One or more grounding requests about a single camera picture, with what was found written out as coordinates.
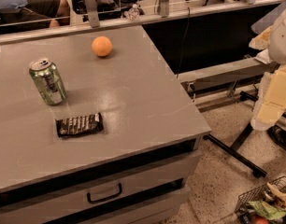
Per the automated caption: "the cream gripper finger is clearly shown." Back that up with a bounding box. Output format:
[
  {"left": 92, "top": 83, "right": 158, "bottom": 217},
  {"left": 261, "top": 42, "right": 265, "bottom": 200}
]
[
  {"left": 250, "top": 65, "right": 286, "bottom": 131},
  {"left": 249, "top": 26, "right": 272, "bottom": 50}
]

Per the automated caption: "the orange fruit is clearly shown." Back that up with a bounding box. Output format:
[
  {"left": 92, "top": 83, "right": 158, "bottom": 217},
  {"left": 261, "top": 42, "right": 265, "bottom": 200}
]
[{"left": 92, "top": 36, "right": 112, "bottom": 57}]

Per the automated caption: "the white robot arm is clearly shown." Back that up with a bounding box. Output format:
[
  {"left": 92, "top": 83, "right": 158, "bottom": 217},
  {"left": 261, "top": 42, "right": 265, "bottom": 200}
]
[{"left": 249, "top": 8, "right": 286, "bottom": 131}]

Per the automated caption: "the green soda can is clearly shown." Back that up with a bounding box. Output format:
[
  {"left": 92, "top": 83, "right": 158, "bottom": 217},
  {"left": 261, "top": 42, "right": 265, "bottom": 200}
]
[{"left": 29, "top": 58, "right": 66, "bottom": 105}]

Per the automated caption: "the white tissue packet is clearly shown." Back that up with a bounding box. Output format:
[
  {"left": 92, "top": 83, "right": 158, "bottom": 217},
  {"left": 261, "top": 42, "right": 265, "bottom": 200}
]
[{"left": 255, "top": 49, "right": 272, "bottom": 64}]

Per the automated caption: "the black metal stand base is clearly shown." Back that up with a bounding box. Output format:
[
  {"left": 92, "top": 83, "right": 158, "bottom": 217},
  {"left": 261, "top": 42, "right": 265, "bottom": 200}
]
[{"left": 197, "top": 93, "right": 286, "bottom": 179}]

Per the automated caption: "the green snack bag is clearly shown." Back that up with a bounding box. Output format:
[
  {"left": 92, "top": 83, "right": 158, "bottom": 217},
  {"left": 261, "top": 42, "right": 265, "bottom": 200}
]
[{"left": 246, "top": 201, "right": 286, "bottom": 221}]

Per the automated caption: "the clear plastic water bottle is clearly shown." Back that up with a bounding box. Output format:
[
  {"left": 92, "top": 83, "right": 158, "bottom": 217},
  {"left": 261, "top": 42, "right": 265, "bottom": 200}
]
[{"left": 124, "top": 4, "right": 140, "bottom": 21}]

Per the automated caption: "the grey drawer cabinet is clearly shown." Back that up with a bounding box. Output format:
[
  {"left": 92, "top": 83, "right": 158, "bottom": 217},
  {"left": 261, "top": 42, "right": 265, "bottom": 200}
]
[{"left": 0, "top": 27, "right": 209, "bottom": 224}]

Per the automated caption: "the black snack bar wrapper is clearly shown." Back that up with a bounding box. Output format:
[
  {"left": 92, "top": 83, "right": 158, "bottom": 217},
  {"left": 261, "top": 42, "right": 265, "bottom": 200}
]
[{"left": 55, "top": 113, "right": 104, "bottom": 138}]

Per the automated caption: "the seated person in background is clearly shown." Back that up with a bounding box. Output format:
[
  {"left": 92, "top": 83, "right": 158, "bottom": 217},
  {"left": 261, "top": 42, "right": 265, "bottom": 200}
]
[{"left": 0, "top": 0, "right": 70, "bottom": 35}]

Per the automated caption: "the metal railing frame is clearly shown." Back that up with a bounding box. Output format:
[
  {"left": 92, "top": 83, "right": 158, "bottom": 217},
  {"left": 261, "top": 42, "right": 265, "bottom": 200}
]
[{"left": 0, "top": 0, "right": 286, "bottom": 46}]

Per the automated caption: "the black wire basket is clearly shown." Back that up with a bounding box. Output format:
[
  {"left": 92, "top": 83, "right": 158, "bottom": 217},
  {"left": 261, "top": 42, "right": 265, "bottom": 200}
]
[{"left": 235, "top": 176, "right": 286, "bottom": 224}]

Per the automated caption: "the black drawer handle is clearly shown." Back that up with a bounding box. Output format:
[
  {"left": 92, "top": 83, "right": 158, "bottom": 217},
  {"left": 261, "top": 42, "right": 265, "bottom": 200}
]
[{"left": 86, "top": 183, "right": 122, "bottom": 204}]

